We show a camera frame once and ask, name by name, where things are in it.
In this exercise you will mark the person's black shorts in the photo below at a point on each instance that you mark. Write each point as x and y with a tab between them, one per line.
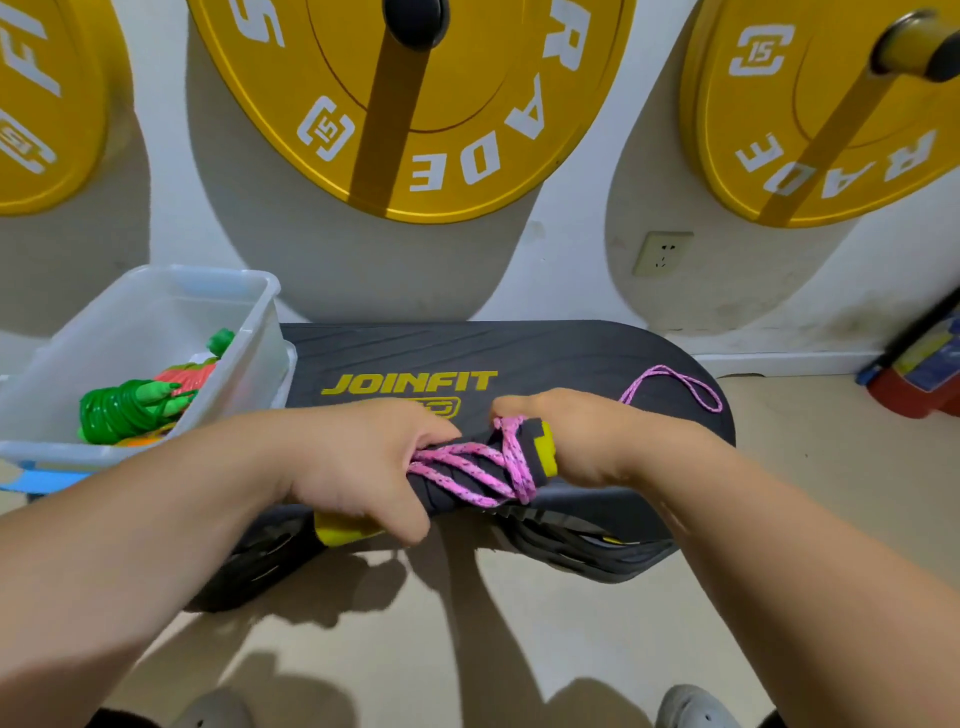
120	719

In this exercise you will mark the large yellow weight plate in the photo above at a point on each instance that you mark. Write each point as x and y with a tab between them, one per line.
495	120

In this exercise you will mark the person's left hand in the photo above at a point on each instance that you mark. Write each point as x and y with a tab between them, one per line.
360	465

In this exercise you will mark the black plate peg cap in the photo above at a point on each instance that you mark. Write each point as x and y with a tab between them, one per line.
416	15

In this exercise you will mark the person's right forearm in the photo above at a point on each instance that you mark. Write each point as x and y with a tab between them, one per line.
833	585

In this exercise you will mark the blue plastic piece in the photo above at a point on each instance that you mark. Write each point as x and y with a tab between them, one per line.
38	480

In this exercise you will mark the white wall socket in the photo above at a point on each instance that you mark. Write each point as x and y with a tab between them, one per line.
662	254

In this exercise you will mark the clear plastic storage bin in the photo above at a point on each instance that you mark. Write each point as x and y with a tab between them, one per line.
90	338

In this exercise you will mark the red fire extinguisher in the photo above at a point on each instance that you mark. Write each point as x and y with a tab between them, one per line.
915	372

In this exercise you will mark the person's left grey shoe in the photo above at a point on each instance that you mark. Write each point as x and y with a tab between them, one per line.
218	710

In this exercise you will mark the black aerobic step platform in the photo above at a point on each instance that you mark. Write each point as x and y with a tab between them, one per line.
450	353

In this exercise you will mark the person's left forearm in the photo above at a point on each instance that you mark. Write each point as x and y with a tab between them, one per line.
120	555

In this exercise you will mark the person's right hand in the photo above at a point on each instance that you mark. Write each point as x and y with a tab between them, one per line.
600	435

